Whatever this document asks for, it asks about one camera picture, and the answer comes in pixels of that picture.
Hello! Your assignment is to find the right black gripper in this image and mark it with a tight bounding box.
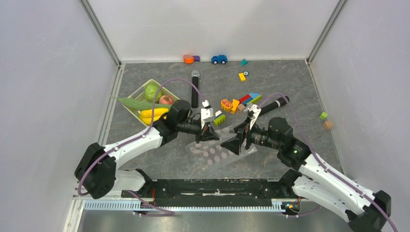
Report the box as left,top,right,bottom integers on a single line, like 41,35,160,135
220,116,281,155

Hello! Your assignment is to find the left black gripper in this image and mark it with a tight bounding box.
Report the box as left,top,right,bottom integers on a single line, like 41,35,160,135
177,118,219,144

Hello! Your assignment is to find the clear polka dot zip bag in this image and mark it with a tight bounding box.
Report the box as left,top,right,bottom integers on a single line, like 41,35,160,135
186,126,258,170

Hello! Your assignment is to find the yellow banana bunch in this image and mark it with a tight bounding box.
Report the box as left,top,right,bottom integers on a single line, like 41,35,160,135
138,108,169,126

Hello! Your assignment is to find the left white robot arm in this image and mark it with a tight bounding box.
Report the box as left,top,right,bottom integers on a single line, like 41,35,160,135
74,100,219,199

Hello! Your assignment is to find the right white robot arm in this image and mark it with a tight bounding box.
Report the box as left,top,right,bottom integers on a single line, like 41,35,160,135
221,117,392,232

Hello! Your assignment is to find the white blue green brick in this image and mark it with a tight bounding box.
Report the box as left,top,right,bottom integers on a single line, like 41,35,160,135
213,110,226,126

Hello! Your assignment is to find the orange cartoon figure block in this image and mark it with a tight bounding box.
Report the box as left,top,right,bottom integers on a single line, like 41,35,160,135
220,99,233,112

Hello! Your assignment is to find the orange brick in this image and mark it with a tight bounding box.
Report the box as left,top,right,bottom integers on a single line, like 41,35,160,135
231,99,240,114

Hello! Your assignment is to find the multicolour brick stack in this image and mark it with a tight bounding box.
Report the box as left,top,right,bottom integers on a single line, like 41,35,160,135
239,93,262,106

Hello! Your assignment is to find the slanted black microphone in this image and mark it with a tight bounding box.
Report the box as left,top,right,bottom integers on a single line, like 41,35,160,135
259,96,290,116

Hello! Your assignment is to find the red peach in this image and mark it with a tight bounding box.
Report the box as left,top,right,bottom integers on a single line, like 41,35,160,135
159,95,175,105

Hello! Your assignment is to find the yellow brick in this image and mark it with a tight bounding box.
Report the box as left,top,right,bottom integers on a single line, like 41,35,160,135
238,72,246,82

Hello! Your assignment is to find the upright black microphone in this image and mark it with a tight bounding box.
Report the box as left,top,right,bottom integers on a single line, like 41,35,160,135
191,70,200,109

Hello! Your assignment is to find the green cabbage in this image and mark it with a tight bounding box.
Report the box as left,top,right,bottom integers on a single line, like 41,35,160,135
144,84,163,103

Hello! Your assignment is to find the long green cucumber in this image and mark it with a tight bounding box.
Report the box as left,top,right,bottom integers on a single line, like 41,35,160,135
111,96,172,110

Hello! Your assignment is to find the teal block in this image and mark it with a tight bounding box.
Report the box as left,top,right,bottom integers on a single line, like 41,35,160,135
241,59,248,66

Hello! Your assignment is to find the blue toy car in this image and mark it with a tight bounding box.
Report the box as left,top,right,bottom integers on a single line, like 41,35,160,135
211,55,228,64

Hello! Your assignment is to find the green cube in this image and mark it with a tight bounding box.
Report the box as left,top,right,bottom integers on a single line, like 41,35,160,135
319,112,328,120

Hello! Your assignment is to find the tan wooden cube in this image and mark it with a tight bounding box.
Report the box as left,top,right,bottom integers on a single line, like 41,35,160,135
323,120,334,130

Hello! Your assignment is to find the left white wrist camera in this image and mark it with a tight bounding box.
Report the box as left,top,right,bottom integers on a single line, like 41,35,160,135
201,100,215,123

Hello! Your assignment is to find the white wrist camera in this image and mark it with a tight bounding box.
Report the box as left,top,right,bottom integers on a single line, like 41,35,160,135
201,100,215,123
244,103,261,130

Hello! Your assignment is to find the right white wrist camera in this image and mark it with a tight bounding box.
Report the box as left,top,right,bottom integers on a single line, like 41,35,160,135
244,103,261,130

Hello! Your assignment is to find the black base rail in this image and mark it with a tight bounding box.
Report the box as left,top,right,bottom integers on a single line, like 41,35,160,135
136,179,298,207

